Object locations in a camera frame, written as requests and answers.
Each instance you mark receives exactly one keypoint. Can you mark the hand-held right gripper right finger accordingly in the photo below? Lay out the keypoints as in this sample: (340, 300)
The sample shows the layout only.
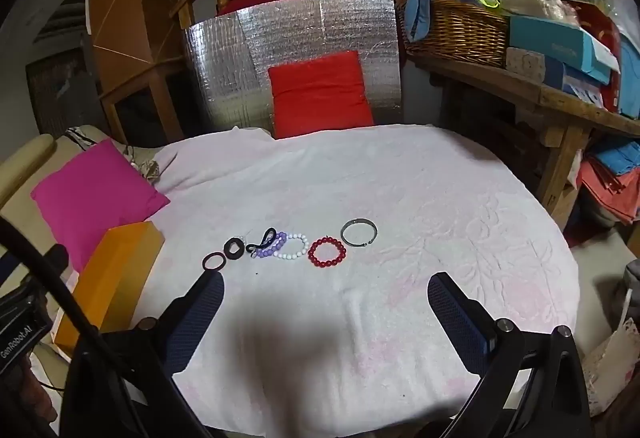
(450, 313)

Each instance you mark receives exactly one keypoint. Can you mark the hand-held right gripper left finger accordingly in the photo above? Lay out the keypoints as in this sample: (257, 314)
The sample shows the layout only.
(200, 313)

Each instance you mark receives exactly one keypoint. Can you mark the silver metal bangle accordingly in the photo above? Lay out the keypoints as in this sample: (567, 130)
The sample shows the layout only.
(357, 221)

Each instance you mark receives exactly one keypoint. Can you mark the black scrunchie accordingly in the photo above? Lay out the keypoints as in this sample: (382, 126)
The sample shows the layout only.
(227, 250)

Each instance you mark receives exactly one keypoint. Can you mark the small clear trinket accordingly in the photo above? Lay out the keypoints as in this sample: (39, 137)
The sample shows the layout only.
(244, 238)

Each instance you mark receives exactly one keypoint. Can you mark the orange box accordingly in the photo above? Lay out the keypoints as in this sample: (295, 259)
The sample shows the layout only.
(115, 268)

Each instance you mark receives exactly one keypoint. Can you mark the black curved hair clip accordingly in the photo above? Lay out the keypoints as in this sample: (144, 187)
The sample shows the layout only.
(270, 234)

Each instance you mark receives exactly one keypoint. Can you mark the white embossed blanket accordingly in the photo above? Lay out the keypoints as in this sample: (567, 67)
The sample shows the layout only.
(400, 178)

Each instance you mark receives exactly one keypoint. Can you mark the pink pillow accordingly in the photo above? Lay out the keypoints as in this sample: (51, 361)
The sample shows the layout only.
(90, 198)

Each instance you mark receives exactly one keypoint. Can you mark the patterned beige cloth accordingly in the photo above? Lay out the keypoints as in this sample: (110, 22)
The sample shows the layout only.
(145, 167)

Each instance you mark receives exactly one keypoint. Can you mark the floral paper bag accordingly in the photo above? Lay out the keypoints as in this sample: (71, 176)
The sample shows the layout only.
(610, 368)

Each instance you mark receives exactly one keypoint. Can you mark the beige sofa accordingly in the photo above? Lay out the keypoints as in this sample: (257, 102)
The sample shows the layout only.
(25, 157)

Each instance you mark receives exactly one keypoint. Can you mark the coral folded towels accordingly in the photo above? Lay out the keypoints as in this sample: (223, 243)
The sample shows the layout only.
(615, 193)

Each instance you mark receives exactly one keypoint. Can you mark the blue folded towel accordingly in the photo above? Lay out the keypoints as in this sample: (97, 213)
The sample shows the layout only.
(617, 155)

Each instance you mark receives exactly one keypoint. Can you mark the wooden bench table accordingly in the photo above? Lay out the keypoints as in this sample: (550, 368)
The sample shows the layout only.
(480, 75)

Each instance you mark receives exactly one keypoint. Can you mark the silver foil insulation mat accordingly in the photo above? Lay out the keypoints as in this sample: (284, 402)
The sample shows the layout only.
(225, 67)

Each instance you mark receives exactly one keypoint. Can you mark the red cushion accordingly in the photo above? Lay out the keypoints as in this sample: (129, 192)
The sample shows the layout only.
(320, 92)

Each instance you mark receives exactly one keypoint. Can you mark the white patterned box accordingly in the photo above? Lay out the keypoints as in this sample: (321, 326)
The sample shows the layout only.
(525, 62)

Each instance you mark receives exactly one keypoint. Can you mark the blue cardboard box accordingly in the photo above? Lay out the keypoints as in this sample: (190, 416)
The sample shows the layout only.
(565, 77)

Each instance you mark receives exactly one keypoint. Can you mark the wicker basket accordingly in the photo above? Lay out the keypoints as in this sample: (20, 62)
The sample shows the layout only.
(460, 32)

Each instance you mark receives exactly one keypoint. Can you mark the teal cardboard box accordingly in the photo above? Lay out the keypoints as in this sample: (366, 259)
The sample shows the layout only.
(550, 42)

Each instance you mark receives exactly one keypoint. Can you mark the blue cloth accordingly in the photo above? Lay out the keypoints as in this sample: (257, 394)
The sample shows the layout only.
(417, 12)

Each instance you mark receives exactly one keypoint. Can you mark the brown wooden cabinet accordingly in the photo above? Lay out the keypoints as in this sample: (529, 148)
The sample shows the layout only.
(125, 7)

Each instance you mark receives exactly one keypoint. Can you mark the red patterned bag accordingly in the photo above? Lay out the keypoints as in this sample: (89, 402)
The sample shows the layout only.
(600, 32)

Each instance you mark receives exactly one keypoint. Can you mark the cream yarn bundle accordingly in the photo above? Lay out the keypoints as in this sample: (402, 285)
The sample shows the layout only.
(540, 7)

